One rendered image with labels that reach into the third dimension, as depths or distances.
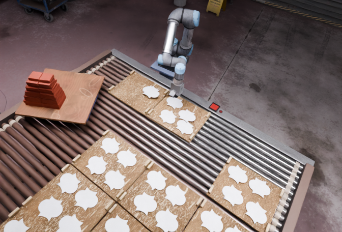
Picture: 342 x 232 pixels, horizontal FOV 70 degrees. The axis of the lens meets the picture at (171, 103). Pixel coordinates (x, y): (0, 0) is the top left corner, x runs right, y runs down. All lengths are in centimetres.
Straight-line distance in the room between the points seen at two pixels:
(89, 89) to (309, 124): 290
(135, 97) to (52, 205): 100
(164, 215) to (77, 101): 104
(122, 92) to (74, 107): 44
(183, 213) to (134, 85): 115
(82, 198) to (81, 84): 90
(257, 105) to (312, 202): 138
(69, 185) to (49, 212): 17
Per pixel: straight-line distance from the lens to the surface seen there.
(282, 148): 213
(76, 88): 209
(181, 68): 179
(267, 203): 182
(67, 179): 175
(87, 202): 167
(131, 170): 173
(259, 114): 358
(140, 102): 207
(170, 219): 161
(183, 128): 192
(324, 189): 334
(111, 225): 160
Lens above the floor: 248
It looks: 48 degrees down
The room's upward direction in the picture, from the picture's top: 8 degrees clockwise
